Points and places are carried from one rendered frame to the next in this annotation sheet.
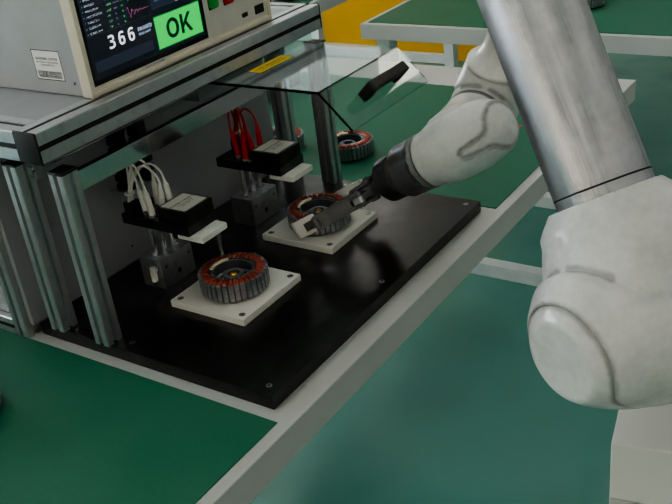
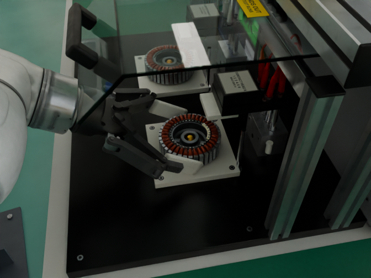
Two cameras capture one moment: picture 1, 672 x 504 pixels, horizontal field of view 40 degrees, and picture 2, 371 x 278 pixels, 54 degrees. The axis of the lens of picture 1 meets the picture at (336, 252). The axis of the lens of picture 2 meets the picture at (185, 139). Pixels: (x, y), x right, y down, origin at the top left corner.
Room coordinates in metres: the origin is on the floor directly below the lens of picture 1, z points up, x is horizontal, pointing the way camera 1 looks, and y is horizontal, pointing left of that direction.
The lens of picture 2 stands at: (1.79, -0.33, 1.28)
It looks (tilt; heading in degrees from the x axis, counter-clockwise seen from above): 46 degrees down; 133
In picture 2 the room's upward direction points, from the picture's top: straight up
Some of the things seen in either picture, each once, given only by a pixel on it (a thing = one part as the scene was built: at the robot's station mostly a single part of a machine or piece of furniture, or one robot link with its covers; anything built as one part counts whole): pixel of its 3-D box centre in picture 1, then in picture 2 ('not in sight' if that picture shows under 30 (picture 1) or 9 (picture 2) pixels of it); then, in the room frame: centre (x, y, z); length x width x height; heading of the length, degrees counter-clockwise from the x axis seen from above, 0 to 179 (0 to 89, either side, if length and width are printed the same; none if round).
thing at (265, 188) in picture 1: (255, 203); (265, 131); (1.57, 0.14, 0.80); 0.08 x 0.05 x 0.06; 143
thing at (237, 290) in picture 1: (233, 276); (169, 64); (1.29, 0.17, 0.80); 0.11 x 0.11 x 0.04
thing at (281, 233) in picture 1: (320, 225); (190, 148); (1.48, 0.02, 0.78); 0.15 x 0.15 x 0.01; 53
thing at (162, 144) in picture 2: (318, 213); (189, 139); (1.48, 0.02, 0.80); 0.11 x 0.11 x 0.04
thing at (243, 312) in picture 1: (236, 290); (169, 73); (1.29, 0.17, 0.78); 0.15 x 0.15 x 0.01; 53
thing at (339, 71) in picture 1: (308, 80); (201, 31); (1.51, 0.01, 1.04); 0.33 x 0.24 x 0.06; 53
